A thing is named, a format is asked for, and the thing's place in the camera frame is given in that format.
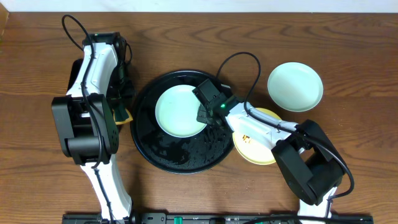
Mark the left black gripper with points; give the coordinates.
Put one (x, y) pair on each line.
(121, 109)

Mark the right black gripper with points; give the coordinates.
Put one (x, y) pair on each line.
(203, 116)

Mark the green and yellow sponge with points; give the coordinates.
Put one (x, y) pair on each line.
(122, 116)

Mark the light blue plate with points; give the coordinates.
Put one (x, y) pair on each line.
(295, 86)
(176, 112)

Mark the yellow plate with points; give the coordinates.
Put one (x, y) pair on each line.
(255, 149)

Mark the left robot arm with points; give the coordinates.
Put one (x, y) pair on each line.
(87, 120)

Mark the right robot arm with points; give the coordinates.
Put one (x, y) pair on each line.
(309, 163)

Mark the black round tray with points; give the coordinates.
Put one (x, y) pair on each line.
(176, 155)

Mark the black rectangular tray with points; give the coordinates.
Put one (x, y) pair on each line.
(74, 72)

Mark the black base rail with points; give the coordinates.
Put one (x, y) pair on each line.
(161, 218)

